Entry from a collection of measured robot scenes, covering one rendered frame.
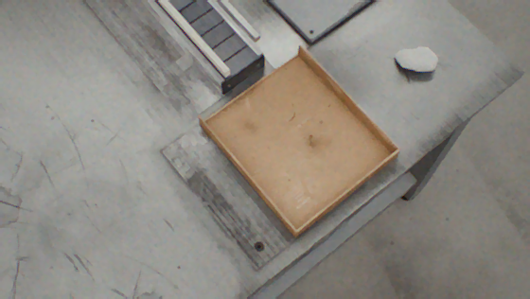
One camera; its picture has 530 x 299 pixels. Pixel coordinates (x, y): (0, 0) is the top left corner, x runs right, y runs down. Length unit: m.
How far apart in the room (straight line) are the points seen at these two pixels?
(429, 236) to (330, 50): 0.93
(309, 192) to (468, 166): 1.08
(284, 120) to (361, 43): 0.24
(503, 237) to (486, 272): 0.13
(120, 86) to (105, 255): 0.35
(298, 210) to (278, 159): 0.11
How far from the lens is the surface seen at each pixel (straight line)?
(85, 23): 1.47
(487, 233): 2.19
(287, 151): 1.27
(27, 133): 1.38
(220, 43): 1.33
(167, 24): 1.37
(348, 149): 1.28
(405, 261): 2.10
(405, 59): 1.36
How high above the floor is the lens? 2.01
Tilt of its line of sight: 68 degrees down
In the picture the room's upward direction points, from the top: 1 degrees counter-clockwise
